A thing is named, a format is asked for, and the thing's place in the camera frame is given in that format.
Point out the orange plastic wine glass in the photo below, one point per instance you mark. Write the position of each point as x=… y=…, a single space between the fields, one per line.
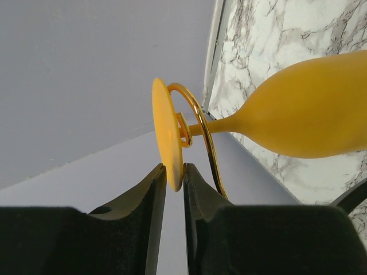
x=312 y=109

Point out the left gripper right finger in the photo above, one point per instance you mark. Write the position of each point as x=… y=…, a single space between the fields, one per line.
x=222 y=238

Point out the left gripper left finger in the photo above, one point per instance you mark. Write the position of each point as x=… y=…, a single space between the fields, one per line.
x=119 y=237

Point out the gold wire wine glass rack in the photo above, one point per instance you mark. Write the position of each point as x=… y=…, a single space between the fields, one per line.
x=173 y=134

